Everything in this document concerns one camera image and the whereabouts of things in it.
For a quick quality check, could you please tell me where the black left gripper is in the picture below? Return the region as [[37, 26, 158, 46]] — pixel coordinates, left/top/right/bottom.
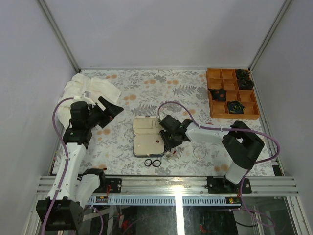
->
[[87, 97, 124, 130]]

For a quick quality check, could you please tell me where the cream navy jewelry box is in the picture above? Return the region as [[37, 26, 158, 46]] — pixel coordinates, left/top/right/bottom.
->
[[133, 116, 165, 157]]

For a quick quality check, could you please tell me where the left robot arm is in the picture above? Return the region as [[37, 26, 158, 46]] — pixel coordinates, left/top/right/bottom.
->
[[36, 96, 124, 234]]

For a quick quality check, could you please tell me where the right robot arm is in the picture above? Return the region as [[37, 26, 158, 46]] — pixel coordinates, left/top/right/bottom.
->
[[159, 115, 265, 193]]

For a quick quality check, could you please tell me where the silver hoop bangle right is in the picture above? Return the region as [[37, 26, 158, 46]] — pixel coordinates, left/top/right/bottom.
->
[[193, 146, 207, 159]]

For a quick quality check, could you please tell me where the floral patterned tablecloth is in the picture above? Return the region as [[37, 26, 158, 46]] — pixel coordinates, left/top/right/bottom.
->
[[51, 68, 277, 177]]

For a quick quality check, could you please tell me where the white crumpled cloth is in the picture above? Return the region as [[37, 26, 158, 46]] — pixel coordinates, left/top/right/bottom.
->
[[57, 73, 121, 128]]

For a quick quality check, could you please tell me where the dark flower with blue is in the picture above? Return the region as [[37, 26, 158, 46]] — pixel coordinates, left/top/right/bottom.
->
[[227, 100, 245, 114]]

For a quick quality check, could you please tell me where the wooden compartment tray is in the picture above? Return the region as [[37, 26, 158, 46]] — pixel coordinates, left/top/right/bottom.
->
[[206, 68, 260, 120]]

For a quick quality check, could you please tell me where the dark fabric flower in tray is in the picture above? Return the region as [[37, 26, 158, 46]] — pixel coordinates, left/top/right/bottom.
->
[[235, 69, 254, 90]]

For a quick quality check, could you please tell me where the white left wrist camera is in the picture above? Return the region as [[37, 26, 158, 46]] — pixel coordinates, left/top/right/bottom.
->
[[73, 91, 95, 105]]

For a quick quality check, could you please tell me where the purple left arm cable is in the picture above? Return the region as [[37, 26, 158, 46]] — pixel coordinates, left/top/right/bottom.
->
[[39, 97, 76, 235]]

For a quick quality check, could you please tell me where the aluminium mounting rail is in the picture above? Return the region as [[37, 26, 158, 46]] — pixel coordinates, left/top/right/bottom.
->
[[37, 175, 298, 208]]

